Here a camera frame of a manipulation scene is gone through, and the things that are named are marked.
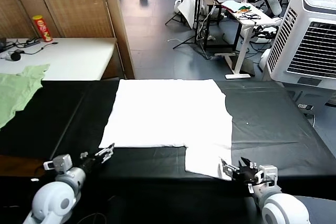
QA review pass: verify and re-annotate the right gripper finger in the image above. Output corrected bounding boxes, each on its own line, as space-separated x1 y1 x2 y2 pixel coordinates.
219 158 240 175
240 157 257 169

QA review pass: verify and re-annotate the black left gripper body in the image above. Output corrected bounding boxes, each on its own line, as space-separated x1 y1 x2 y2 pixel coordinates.
78 152 105 174

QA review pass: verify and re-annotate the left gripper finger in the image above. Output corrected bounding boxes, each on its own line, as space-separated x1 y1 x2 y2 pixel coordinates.
94 143 116 156
101 150 114 163

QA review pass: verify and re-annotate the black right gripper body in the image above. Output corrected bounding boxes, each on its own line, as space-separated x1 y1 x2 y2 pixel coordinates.
237 165 260 186

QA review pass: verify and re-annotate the white t-shirt with print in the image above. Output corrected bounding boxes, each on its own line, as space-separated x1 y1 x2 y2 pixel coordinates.
98 79 233 182

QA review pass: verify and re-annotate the white rounded robot base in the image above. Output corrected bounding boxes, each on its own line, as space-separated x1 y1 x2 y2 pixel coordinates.
258 48 271 72

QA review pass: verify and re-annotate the black tablecloth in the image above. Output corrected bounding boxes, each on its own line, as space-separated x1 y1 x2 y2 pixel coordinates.
0 79 336 224

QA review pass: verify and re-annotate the white side table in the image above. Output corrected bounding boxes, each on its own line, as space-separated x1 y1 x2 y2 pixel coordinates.
0 37 118 81

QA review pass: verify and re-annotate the light green t-shirt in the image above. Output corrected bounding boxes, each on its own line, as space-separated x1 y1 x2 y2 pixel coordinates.
0 63 50 130

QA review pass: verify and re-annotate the white standing desk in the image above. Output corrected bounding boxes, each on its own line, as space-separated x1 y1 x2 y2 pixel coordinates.
214 0 275 80

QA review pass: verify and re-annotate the black and white handheld device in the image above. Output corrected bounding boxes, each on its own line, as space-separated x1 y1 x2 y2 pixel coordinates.
0 50 22 61

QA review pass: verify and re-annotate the red chips can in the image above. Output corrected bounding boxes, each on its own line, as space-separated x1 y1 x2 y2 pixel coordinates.
32 15 54 43

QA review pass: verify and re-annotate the white air cooler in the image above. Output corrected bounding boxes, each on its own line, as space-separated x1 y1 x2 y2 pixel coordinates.
265 0 336 90

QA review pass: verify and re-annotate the bamboo folding screen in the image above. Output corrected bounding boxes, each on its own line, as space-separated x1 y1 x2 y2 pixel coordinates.
0 0 136 80

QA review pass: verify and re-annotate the orange and green cloth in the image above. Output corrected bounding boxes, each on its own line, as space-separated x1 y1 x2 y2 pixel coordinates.
237 3 253 14

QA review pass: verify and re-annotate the black tripod stand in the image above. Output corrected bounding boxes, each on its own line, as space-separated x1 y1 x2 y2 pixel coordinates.
172 0 211 59

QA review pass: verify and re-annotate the teal cloth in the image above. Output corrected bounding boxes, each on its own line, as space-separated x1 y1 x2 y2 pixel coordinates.
221 0 244 12

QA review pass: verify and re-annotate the white leaning board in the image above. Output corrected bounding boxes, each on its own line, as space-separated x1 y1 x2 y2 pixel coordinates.
177 0 196 30

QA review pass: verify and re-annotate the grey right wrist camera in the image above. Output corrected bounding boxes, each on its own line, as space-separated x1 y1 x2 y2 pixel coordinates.
256 165 278 187

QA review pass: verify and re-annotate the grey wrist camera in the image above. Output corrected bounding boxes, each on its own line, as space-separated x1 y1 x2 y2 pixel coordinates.
256 165 278 187
43 155 73 175

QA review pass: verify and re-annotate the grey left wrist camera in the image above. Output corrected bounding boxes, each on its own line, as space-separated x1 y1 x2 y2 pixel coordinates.
43 155 73 175

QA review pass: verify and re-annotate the thin black cable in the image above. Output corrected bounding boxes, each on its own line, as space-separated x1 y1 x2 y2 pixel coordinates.
5 39 58 56

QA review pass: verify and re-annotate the black cable bundle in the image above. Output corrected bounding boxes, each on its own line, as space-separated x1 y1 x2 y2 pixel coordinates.
237 11 261 20

